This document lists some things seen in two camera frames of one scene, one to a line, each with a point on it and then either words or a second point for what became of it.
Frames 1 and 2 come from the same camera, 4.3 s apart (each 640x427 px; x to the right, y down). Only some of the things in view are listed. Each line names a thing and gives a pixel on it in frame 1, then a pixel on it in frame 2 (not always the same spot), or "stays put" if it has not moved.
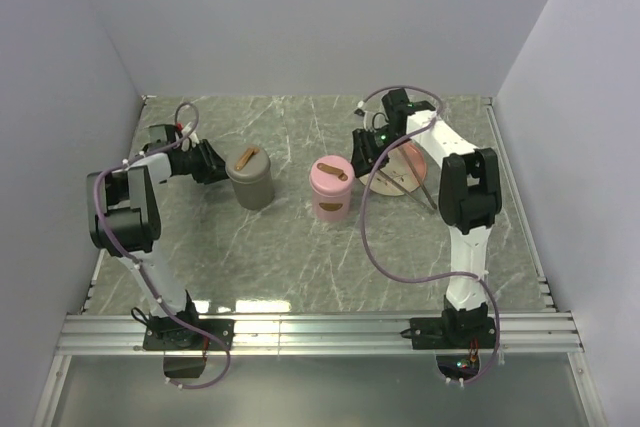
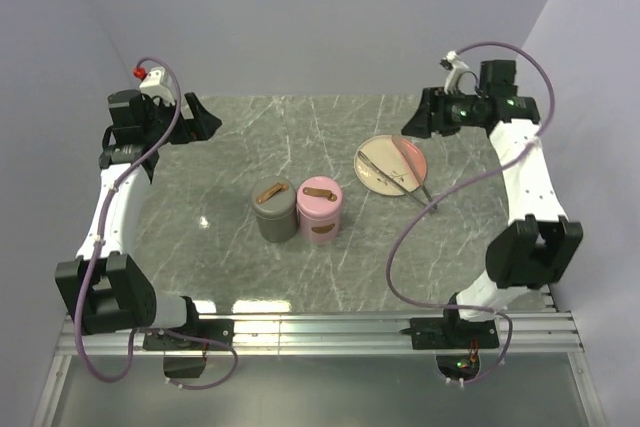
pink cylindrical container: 331,179 to 319,205
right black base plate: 451,333 stays put
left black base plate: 177,335 stays put
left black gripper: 213,166 to 205,125
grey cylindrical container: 254,196 to 274,201
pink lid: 332,175 to 318,196
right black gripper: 363,154 to 421,124
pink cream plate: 400,173 stays put
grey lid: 248,164 to 273,197
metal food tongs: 425,199 stays put
